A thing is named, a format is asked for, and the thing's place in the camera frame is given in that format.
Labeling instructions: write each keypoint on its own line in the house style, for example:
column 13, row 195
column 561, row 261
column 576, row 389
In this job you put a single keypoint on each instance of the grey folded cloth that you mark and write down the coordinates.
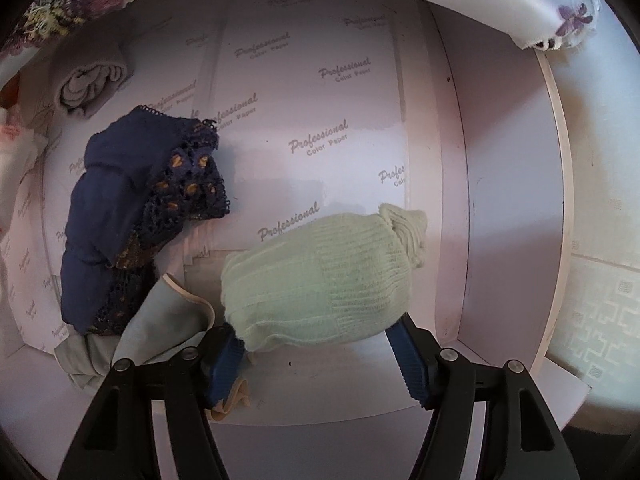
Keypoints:
column 90, row 85

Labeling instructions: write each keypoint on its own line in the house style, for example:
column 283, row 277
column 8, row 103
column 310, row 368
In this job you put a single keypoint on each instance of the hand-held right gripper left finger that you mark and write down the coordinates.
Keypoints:
column 225, row 365

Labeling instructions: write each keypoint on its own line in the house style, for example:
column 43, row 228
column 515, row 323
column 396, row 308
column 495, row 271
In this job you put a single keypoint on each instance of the light blue garment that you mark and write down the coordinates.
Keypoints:
column 160, row 320

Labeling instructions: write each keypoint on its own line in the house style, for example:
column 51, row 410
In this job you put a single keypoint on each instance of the light grey garment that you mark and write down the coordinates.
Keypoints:
column 85, row 360

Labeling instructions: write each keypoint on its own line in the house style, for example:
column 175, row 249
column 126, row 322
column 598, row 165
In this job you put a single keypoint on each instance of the pink strawberry print garment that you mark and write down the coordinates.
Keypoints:
column 15, row 170

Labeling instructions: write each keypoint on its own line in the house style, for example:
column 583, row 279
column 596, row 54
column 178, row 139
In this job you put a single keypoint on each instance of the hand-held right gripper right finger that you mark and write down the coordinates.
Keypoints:
column 407, row 360

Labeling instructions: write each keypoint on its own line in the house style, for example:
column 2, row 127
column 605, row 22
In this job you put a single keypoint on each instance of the pale green knitted sock roll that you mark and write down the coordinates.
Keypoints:
column 320, row 285

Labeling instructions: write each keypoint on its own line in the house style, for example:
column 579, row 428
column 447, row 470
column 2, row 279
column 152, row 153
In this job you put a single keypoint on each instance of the navy lace garment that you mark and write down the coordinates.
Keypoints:
column 110, row 200

